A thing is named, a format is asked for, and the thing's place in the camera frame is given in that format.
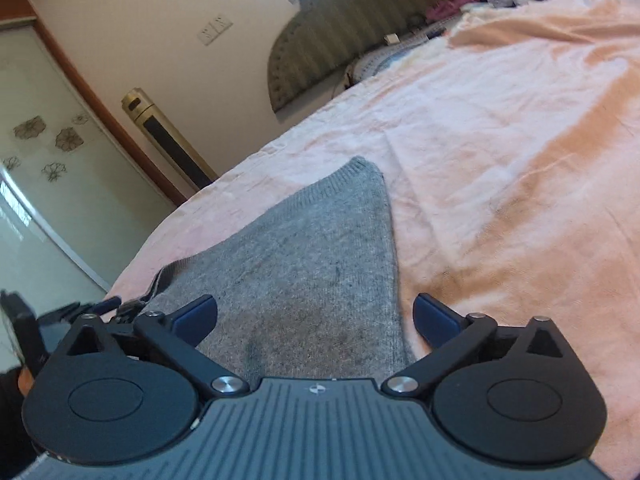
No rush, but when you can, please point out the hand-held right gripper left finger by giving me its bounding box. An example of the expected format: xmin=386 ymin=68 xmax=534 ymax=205
xmin=66 ymin=294 xmax=251 ymax=403

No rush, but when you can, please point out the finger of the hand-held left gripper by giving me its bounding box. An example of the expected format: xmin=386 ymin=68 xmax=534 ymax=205
xmin=37 ymin=296 xmax=151 ymax=333

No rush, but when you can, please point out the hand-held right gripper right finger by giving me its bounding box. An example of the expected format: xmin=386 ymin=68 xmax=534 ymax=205
xmin=381 ymin=293 xmax=568 ymax=403

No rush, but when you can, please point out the grey and navy knit sweater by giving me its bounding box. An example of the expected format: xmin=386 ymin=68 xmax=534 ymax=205
xmin=142 ymin=156 xmax=418 ymax=386

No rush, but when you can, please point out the white flowered wardrobe door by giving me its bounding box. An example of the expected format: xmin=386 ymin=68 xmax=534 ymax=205
xmin=0 ymin=22 xmax=176 ymax=361

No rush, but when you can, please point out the pink blanket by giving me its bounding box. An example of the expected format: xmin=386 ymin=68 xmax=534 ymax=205
xmin=107 ymin=0 xmax=640 ymax=480

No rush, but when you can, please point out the gold tower fan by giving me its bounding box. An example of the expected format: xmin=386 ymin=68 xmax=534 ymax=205
xmin=121 ymin=88 xmax=219 ymax=192

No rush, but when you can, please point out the patterned pillow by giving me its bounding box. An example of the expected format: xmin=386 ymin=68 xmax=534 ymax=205
xmin=345 ymin=35 xmax=451 ymax=86

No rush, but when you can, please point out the pink cloth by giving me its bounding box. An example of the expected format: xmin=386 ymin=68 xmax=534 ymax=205
xmin=426 ymin=0 xmax=481 ymax=23

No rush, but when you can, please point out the olive padded headboard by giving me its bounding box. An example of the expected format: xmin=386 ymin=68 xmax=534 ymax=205
xmin=266 ymin=0 xmax=506 ymax=113

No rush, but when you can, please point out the wooden door frame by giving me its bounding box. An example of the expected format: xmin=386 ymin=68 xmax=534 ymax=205
xmin=0 ymin=0 xmax=188 ymax=207

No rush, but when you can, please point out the white wall switch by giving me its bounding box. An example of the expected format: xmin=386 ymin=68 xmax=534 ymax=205
xmin=197 ymin=16 xmax=234 ymax=46

